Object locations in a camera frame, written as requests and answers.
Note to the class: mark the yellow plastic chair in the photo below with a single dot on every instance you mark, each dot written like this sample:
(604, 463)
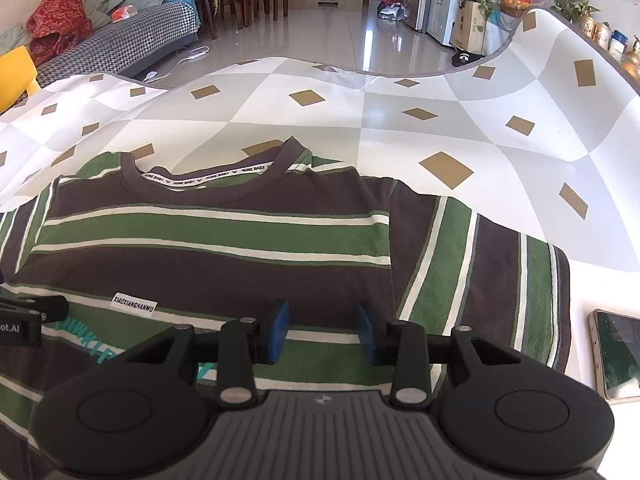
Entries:
(17, 75)

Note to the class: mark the brown cardboard box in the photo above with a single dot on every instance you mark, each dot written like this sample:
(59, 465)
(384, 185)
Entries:
(469, 27)

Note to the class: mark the houndstooth sofa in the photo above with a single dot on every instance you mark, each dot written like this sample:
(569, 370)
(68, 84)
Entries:
(125, 35)

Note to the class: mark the black slipper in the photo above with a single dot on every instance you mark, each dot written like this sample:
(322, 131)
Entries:
(467, 58)

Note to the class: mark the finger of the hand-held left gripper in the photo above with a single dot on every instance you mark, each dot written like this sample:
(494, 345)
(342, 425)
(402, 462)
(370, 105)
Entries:
(45, 307)

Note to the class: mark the white power strip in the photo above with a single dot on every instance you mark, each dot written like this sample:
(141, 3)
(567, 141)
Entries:
(197, 52)

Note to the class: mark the gold figurine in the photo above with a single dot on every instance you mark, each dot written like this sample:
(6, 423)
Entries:
(632, 57)

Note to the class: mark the bright blue cloth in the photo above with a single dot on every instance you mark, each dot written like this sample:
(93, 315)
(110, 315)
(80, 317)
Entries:
(180, 0)

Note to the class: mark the checkered tablecloth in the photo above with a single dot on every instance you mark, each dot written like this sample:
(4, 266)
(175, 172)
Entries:
(310, 130)

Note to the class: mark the fruit basket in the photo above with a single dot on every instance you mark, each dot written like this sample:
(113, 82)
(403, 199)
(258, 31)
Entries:
(516, 0)

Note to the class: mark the gold tin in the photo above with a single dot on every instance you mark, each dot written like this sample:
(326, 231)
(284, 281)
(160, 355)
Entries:
(588, 30)
(604, 35)

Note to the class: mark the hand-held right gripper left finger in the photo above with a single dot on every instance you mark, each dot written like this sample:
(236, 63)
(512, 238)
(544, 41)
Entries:
(277, 332)

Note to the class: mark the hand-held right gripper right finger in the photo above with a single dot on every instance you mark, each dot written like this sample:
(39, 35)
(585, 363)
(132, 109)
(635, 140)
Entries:
(366, 332)

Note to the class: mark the orange packet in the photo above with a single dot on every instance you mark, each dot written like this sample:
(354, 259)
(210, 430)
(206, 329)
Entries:
(124, 14)

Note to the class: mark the red patterned cloth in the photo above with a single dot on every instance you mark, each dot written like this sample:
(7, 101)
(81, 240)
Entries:
(60, 15)

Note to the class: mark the grey green blanket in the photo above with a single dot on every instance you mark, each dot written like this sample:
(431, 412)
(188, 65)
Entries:
(15, 40)

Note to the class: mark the smartphone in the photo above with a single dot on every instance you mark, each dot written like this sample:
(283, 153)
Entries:
(620, 355)

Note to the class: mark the green brown striped t-shirt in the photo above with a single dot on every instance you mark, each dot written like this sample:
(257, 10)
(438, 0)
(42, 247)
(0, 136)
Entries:
(225, 255)

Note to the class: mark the plastic shopping bag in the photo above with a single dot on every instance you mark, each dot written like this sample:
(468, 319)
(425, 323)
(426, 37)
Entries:
(392, 12)

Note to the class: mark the white blue bottle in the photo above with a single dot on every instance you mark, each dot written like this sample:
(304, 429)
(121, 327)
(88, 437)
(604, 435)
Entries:
(618, 45)

